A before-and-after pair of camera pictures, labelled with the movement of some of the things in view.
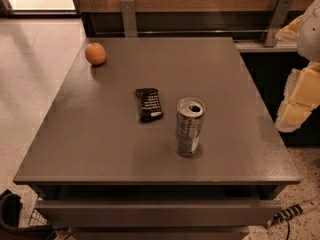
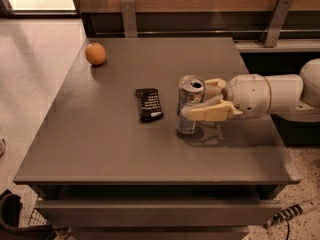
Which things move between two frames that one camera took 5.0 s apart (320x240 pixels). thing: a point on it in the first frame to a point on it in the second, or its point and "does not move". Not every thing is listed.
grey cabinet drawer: x=154 y=213 does not move
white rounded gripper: x=310 y=34 to x=248 y=92
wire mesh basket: x=37 y=219 does not move
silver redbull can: x=189 y=119 to x=191 y=91
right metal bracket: x=282 y=8 does not move
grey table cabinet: x=158 y=139 does not move
